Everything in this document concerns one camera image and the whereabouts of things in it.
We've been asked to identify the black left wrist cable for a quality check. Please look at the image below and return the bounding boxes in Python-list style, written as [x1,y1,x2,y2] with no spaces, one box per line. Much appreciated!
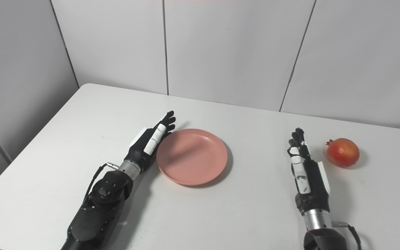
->
[82,162,120,209]

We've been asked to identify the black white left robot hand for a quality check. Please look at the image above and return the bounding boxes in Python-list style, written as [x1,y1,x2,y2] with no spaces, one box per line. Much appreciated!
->
[123,110,176,174]

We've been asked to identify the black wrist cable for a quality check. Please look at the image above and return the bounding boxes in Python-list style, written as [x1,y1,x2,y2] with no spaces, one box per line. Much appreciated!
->
[332,221,362,250]
[82,162,120,209]

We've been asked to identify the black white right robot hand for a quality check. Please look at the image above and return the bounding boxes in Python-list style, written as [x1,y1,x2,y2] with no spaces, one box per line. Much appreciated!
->
[287,128,331,216]

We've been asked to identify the red orange pomegranate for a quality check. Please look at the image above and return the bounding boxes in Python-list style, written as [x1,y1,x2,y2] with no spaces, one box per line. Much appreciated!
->
[326,138,360,168]

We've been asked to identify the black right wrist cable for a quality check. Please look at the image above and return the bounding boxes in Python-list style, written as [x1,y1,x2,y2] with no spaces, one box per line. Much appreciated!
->
[332,221,362,250]

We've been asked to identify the pink round plate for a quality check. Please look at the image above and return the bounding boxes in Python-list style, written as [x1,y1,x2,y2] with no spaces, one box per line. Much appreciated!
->
[156,128,228,186]

